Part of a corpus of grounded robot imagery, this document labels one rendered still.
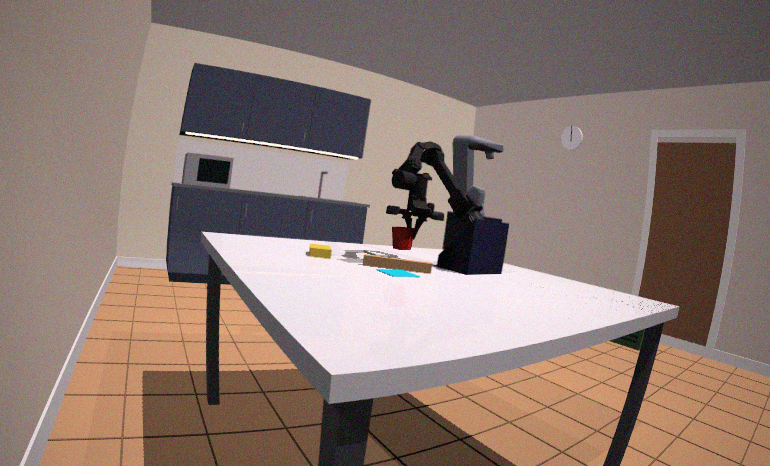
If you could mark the orange flat bar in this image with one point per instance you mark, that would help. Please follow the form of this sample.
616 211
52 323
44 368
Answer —
397 264

